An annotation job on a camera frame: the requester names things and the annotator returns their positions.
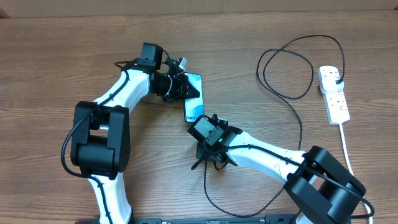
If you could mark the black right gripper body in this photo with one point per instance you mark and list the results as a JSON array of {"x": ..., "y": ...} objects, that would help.
[{"x": 205, "y": 149}]

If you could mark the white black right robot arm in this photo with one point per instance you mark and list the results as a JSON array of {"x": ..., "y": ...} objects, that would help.
[{"x": 322, "y": 188}]

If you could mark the Samsung Galaxy smartphone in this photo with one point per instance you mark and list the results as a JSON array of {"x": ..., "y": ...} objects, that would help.
[{"x": 193, "y": 107}]

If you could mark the white charger plug adapter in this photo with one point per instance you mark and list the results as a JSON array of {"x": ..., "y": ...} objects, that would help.
[{"x": 330, "y": 85}]

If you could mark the white power strip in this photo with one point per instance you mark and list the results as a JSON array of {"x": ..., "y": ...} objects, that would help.
[{"x": 335, "y": 103}]

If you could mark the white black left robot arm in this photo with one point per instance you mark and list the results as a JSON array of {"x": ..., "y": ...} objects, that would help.
[{"x": 100, "y": 138}]

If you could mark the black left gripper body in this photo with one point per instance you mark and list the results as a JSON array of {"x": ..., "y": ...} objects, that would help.
[{"x": 170, "y": 87}]

